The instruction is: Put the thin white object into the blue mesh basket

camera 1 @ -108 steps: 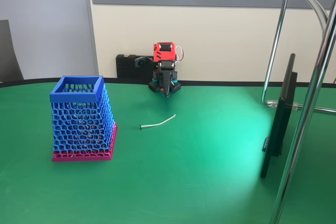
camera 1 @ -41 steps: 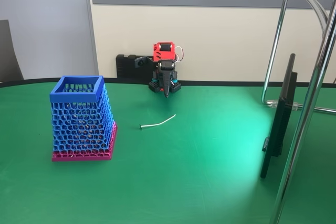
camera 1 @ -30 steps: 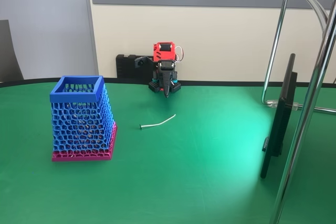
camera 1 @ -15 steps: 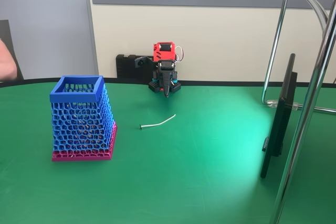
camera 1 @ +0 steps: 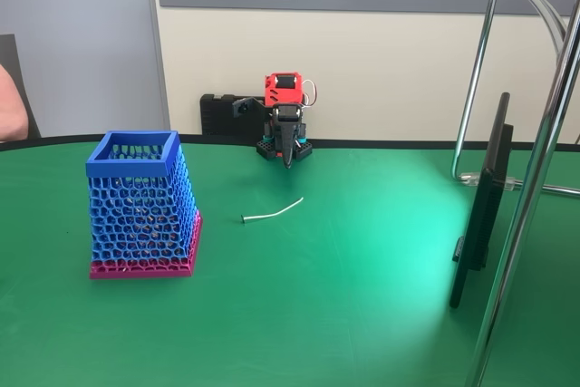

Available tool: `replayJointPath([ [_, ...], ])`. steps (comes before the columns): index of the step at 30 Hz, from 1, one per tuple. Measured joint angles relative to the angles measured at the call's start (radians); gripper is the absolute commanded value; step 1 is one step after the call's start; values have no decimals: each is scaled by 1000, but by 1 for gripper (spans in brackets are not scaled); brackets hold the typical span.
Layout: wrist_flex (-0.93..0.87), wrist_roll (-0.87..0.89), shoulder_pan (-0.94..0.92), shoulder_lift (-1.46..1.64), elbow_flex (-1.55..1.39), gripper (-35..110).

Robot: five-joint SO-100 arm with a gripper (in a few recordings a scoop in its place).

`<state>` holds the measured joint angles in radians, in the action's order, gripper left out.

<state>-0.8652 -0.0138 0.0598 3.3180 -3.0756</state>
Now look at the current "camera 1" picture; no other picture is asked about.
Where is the chrome tube stand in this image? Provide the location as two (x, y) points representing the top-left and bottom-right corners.
(451, 0), (580, 387)

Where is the blue and pink lattice basket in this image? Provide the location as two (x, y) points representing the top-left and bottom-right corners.
(85, 131), (204, 280)

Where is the red and white servo wire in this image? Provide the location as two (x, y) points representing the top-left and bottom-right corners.
(299, 79), (319, 110)

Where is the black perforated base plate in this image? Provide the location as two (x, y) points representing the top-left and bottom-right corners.
(256, 138), (314, 162)

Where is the black plastic case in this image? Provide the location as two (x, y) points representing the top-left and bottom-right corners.
(200, 92), (273, 137)

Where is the green cloth mat black edge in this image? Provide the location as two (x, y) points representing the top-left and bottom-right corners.
(0, 132), (580, 387)

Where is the black gripper camera mount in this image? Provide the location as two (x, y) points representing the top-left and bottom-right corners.
(231, 95), (273, 120)

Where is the person's bare forearm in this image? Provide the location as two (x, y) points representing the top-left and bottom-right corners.
(0, 63), (29, 141)

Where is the black LED light panel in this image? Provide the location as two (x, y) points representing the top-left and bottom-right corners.
(448, 92), (516, 311)

